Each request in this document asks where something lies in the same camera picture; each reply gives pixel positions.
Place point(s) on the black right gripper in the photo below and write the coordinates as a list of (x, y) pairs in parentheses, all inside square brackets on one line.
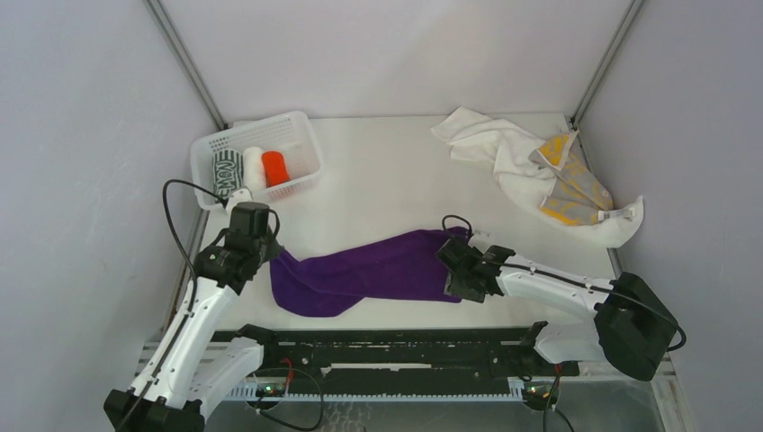
[(454, 288)]

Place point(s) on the grey yellow patterned towel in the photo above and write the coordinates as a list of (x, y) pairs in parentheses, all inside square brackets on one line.
[(577, 198)]

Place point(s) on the orange towel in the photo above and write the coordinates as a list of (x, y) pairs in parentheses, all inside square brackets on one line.
[(276, 172)]

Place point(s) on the small white towel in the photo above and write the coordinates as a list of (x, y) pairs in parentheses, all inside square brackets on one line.
[(471, 137)]

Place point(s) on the aluminium corner post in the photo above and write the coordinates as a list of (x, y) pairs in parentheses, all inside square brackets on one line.
[(604, 65), (184, 58)]

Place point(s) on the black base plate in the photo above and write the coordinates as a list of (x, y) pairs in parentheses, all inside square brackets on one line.
[(401, 359)]

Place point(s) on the large white towel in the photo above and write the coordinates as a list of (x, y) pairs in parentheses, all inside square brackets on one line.
[(526, 185)]

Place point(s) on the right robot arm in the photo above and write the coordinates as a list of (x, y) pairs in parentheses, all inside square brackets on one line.
[(620, 321)]

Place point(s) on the white slotted cable duct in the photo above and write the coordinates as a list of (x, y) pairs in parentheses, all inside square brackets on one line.
[(267, 392)]

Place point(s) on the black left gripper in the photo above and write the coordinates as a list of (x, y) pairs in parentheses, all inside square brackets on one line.
[(273, 247)]

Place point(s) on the purple towel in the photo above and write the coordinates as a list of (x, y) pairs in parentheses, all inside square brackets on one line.
[(402, 268)]

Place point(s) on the white plastic basket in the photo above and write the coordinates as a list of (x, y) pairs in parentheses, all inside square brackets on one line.
[(290, 134)]

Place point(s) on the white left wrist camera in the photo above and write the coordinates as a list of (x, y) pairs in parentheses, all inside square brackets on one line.
[(242, 195)]

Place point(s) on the aluminium corner post left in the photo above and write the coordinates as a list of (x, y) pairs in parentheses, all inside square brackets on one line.
[(184, 58)]

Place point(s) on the rolled white towel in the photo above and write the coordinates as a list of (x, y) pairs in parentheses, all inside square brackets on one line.
[(254, 178)]

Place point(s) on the aluminium corner post right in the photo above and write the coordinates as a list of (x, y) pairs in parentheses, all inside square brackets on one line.
[(604, 65)]

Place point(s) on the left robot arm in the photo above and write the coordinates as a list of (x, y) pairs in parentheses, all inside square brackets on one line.
[(175, 391)]

